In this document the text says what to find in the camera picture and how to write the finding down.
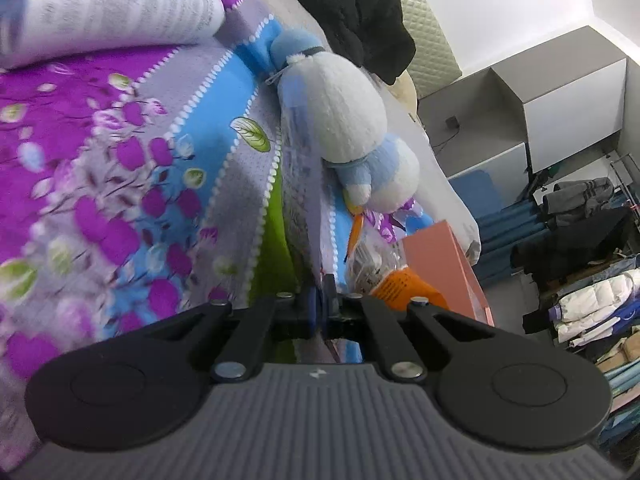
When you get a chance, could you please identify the orange snack packet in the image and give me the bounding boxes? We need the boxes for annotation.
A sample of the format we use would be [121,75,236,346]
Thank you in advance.
[370,266,448,311]

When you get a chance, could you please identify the grey wardrobe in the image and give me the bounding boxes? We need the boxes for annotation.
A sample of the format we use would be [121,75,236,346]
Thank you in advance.
[417,25,628,181]

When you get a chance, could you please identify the purple floral bedsheet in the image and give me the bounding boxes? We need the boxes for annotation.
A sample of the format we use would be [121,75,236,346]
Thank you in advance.
[0,0,426,461]

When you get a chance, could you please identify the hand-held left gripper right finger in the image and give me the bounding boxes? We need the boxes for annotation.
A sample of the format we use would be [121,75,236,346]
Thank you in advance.
[322,274,483,382]

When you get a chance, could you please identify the grey duvet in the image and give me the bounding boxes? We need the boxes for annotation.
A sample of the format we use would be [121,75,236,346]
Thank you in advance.
[235,0,482,261]

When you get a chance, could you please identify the cream quilted headboard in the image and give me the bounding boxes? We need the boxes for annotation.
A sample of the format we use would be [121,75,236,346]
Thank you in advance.
[395,0,463,100]

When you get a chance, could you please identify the blue board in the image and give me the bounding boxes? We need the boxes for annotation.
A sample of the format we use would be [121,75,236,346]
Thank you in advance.
[447,170,501,218]

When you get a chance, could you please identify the folded fabric stack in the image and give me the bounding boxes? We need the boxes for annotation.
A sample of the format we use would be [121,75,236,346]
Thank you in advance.
[595,330,640,441]

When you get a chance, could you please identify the grey hanging garment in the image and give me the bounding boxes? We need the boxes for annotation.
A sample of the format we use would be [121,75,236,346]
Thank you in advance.
[542,177,616,218]

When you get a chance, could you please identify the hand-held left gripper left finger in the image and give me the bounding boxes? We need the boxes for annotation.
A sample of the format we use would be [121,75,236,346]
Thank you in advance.
[150,286,322,382]

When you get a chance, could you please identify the white cylindrical bottle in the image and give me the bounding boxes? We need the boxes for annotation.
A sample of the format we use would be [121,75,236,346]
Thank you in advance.
[0,0,227,70]

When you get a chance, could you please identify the pink cardboard box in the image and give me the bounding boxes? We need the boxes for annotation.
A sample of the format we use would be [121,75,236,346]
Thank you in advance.
[400,222,495,326]

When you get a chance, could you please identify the white down jacket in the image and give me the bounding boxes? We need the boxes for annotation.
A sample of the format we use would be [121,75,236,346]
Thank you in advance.
[550,267,640,346]

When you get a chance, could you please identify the white blue plush toy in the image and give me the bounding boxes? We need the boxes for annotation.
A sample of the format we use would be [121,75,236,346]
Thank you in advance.
[270,27,421,263]

